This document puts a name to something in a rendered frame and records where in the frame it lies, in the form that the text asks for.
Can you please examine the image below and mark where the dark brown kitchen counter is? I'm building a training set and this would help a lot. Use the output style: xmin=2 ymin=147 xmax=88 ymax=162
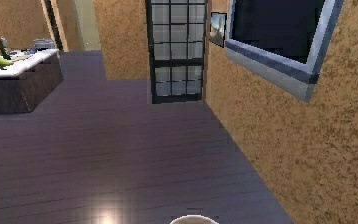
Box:
xmin=0 ymin=48 xmax=64 ymax=116

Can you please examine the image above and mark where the black framed glass door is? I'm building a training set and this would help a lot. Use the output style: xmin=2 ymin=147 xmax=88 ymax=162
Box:
xmin=144 ymin=0 xmax=209 ymax=105

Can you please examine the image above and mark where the white round object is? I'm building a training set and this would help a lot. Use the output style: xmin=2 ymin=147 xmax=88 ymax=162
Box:
xmin=169 ymin=214 xmax=220 ymax=224

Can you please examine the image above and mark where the grey framed window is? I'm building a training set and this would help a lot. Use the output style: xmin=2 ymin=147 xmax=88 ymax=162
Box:
xmin=224 ymin=0 xmax=345 ymax=103

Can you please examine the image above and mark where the grey metal pot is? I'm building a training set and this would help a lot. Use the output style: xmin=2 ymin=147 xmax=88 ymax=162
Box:
xmin=33 ymin=38 xmax=57 ymax=51

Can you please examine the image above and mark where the yellow green vegetable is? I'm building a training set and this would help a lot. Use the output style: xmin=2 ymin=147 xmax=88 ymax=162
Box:
xmin=0 ymin=55 xmax=15 ymax=68

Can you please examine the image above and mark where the dark green bottle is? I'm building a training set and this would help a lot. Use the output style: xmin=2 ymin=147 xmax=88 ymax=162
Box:
xmin=0 ymin=36 xmax=12 ymax=61

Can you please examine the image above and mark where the small framed wall picture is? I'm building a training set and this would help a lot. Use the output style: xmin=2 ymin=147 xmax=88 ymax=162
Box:
xmin=209 ymin=11 xmax=228 ymax=48

